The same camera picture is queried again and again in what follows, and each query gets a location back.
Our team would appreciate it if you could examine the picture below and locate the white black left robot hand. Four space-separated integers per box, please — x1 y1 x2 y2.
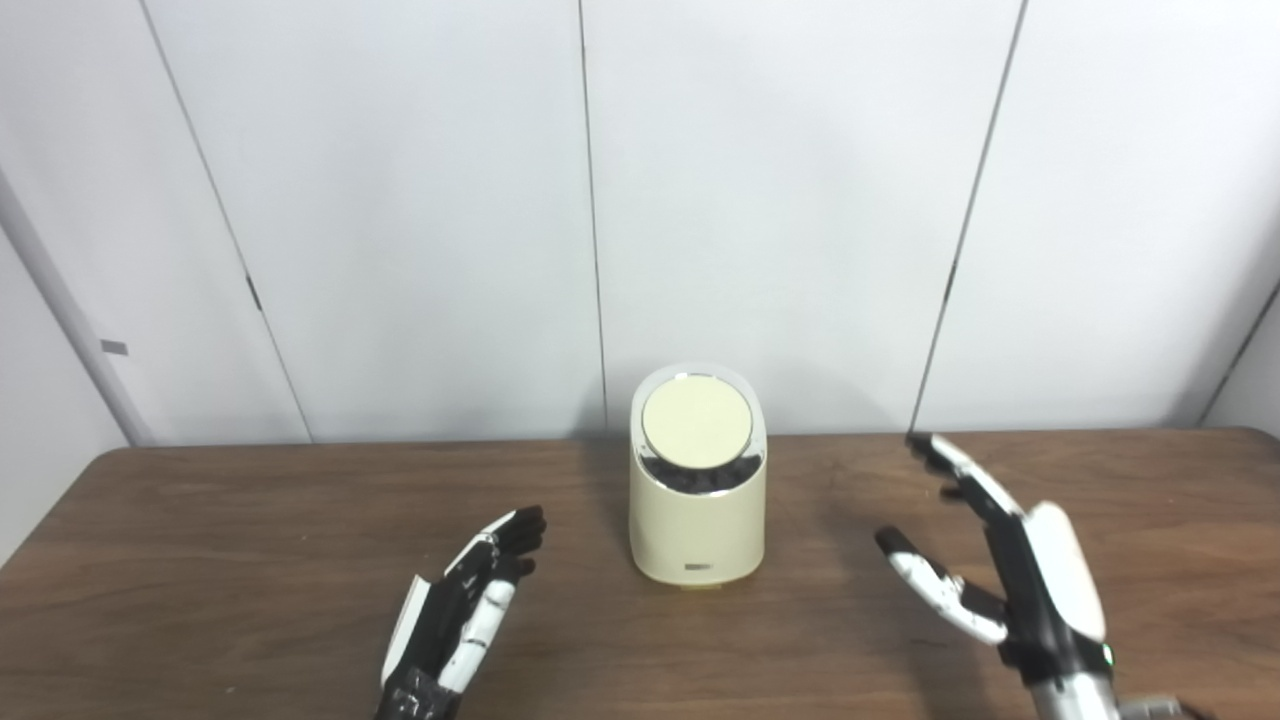
376 505 547 720

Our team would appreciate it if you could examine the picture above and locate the cream-colored bin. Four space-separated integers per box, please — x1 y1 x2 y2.
629 363 769 589

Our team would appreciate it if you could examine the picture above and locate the white wall post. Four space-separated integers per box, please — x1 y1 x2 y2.
0 165 157 447

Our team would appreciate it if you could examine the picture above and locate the cream round bin lid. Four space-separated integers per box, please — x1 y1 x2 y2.
641 373 754 469

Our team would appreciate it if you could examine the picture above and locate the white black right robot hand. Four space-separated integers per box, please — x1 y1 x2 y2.
874 432 1113 689

